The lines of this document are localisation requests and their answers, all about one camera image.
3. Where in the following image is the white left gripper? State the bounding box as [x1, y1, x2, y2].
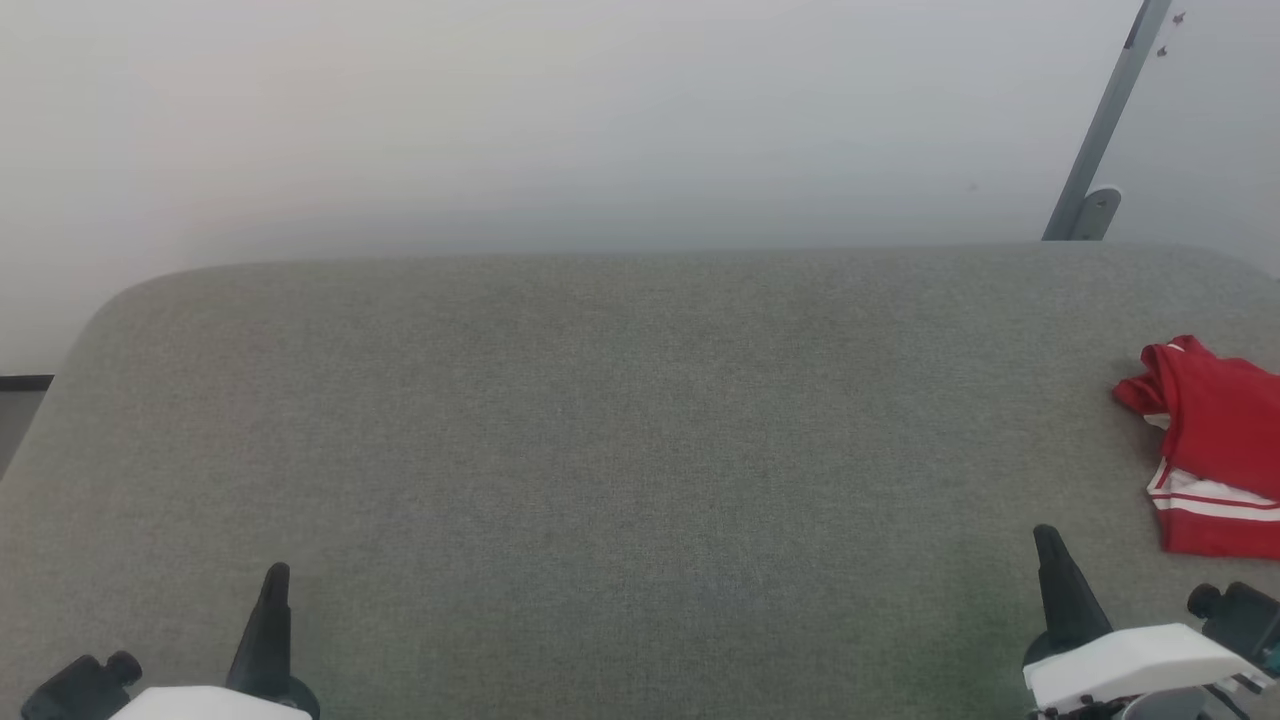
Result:
[108, 562, 322, 720]

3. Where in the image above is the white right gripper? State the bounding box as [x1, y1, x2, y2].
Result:
[1022, 524, 1267, 714]

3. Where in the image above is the red and white jersey garment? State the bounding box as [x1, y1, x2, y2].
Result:
[1112, 335, 1280, 559]

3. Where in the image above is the black framed panel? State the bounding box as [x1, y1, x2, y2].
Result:
[0, 374, 55, 473]

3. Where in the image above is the grey metal pole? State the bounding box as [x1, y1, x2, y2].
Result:
[1042, 0, 1173, 242]

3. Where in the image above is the grey metal pole bracket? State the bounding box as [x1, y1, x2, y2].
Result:
[1075, 187, 1123, 242]

